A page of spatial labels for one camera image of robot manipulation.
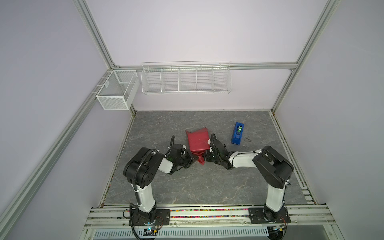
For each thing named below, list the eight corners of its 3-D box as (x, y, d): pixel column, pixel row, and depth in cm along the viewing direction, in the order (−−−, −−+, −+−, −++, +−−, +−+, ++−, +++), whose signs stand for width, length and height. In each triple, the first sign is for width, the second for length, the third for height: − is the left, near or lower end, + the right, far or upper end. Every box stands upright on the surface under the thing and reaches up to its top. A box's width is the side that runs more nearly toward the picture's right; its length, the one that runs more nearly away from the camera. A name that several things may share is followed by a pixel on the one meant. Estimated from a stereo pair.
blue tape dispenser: (230, 142, 104) (231, 137, 99) (234, 127, 113) (235, 121, 107) (239, 145, 102) (241, 139, 97) (242, 129, 111) (244, 123, 106)
